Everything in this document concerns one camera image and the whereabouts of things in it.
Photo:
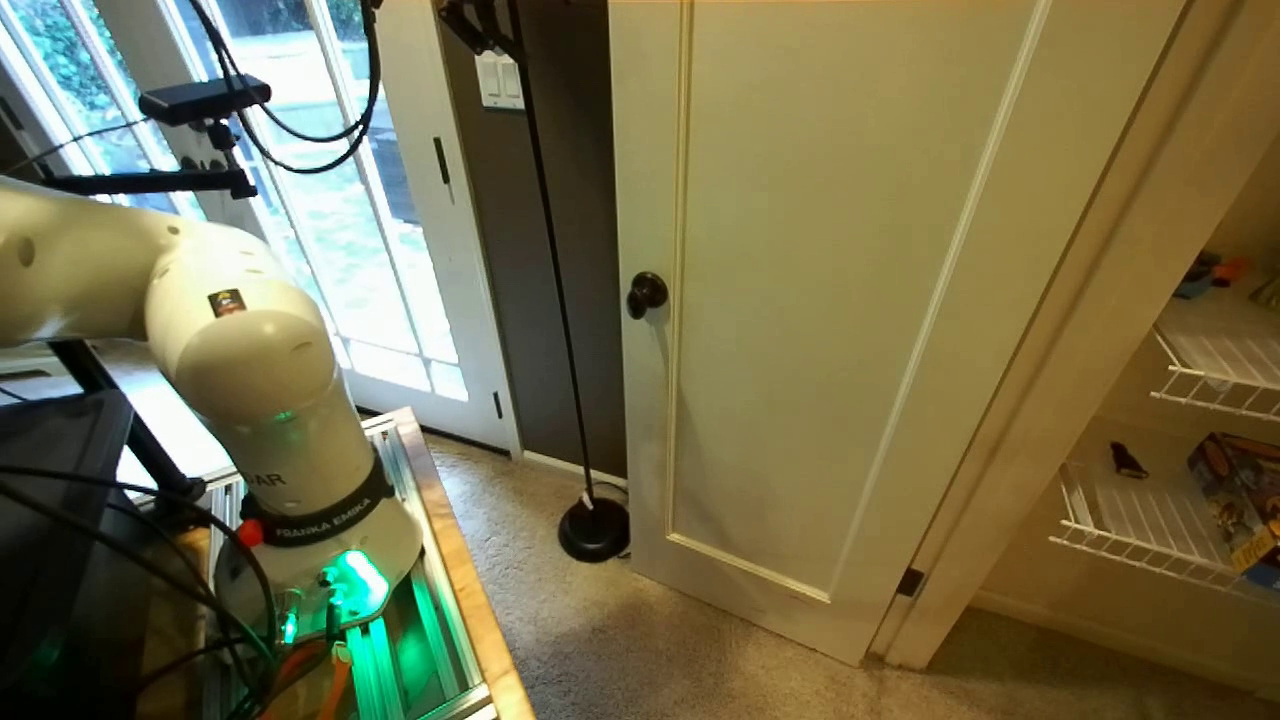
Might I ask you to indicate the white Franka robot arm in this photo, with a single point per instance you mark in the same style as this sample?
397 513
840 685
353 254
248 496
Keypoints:
254 362

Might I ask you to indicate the dark door hinge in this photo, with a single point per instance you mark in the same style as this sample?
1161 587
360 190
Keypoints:
911 583

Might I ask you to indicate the black stereo camera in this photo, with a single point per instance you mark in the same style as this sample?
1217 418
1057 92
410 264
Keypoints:
203 96

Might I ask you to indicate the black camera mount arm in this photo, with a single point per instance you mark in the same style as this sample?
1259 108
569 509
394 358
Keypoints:
203 173

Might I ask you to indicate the white glass french door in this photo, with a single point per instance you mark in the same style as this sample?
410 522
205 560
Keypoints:
454 264

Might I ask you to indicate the white wall switch plate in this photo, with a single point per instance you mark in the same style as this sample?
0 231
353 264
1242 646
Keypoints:
502 81

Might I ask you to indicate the black inner door knob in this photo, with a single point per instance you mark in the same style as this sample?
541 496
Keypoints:
644 292

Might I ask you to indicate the white door frame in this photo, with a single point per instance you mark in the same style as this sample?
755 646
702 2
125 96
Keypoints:
1065 334

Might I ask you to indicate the white panel door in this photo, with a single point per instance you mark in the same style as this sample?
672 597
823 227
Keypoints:
826 264

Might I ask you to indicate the colourful printed box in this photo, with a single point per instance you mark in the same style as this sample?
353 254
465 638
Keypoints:
1242 495

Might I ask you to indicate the black metal frame strut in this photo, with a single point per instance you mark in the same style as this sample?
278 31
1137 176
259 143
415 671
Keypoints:
123 413

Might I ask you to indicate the black floor lamp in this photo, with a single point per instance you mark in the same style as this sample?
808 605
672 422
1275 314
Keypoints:
593 530

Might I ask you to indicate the small dark shelf item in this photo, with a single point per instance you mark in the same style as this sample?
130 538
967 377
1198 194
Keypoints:
1129 460

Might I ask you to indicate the orange and blue shelf items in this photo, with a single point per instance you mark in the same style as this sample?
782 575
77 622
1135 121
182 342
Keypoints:
1207 278

